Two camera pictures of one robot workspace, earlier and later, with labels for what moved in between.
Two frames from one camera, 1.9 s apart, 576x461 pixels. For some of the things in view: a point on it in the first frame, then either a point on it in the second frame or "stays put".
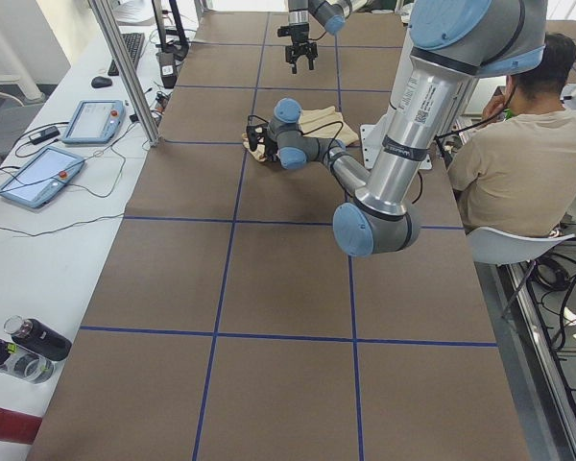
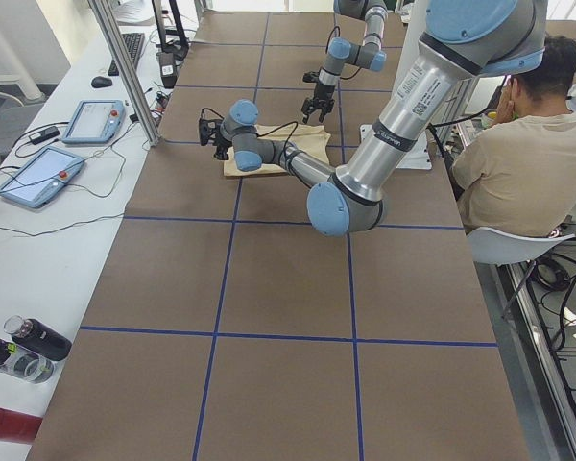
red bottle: [9, 425] stays put
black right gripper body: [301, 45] -> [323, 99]
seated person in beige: [524, 165] stays put
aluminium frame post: [124, 72] stays put
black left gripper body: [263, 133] -> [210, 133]
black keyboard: [133, 42] stays put
